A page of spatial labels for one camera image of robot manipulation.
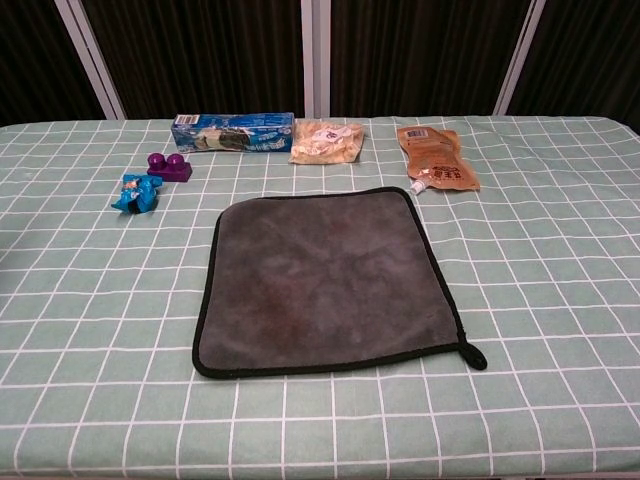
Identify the green checked tablecloth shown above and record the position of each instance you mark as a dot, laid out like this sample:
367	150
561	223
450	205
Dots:
100	325

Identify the dark ribbed partition panel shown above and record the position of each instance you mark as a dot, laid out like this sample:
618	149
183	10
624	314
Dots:
40	60
200	55
425	55
585	60

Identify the purple toy block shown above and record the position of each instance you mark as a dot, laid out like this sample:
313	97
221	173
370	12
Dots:
170	167

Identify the blue crumpled snack wrapper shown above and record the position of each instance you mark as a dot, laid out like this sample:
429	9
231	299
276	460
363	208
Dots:
137	192

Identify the clear bag of pale snacks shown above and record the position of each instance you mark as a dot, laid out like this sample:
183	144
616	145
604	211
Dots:
325	142

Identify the blue cookie box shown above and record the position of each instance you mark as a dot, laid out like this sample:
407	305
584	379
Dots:
235	132

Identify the brown spouted sauce pouch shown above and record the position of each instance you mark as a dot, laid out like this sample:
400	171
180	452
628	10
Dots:
440	160

